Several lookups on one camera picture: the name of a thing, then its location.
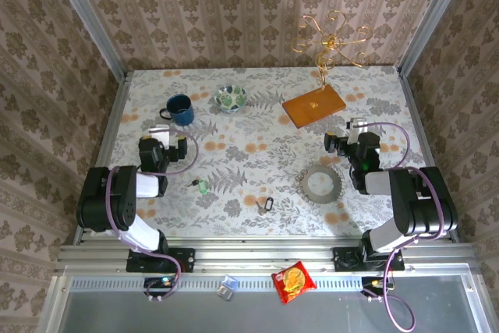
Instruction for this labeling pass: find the green leaf pattern bowl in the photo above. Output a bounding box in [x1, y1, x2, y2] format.
[214, 85, 249, 115]

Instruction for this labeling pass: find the aluminium table side rail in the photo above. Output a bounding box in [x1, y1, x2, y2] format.
[72, 71, 132, 246]
[397, 67, 461, 243]

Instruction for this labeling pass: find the red snack packet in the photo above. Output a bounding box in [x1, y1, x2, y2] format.
[271, 260, 317, 305]

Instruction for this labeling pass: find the grey slotted cable duct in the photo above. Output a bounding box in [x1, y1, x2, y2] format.
[69, 275, 475, 292]

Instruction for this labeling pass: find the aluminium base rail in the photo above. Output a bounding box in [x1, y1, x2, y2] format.
[54, 242, 479, 275]

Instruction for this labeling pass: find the small clear plastic clip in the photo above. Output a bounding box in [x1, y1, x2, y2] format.
[216, 275, 239, 301]

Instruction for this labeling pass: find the black-head key with green tag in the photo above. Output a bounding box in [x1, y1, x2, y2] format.
[186, 179, 210, 196]

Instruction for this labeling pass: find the silver key holder disc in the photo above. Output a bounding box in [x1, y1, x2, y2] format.
[297, 165, 345, 205]

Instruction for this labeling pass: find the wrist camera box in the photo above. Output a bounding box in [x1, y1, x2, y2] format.
[149, 125, 172, 147]
[346, 117, 369, 146]

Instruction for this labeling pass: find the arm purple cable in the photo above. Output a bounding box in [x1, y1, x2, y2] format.
[364, 122, 448, 331]
[104, 128, 200, 303]

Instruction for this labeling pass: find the dark blue enamel mug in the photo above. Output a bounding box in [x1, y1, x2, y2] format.
[158, 94, 195, 127]

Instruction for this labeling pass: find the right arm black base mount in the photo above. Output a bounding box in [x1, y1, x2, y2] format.
[333, 246, 405, 271]

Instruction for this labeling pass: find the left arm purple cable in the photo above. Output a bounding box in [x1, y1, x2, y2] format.
[104, 128, 200, 303]

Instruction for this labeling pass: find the grey metal panel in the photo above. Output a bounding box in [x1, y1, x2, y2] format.
[38, 289, 492, 333]

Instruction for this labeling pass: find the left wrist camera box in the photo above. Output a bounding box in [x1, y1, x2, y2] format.
[149, 125, 172, 147]

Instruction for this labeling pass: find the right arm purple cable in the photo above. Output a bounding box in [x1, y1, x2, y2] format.
[364, 122, 448, 331]

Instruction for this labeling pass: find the aluminium frame post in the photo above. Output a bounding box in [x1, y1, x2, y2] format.
[397, 0, 475, 76]
[42, 0, 129, 80]

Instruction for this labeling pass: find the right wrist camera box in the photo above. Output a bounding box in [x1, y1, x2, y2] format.
[346, 117, 369, 146]

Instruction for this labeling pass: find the gold wire stand wooden base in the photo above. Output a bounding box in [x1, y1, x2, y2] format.
[281, 11, 373, 129]

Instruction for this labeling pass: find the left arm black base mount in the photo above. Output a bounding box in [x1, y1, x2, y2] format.
[125, 247, 196, 274]

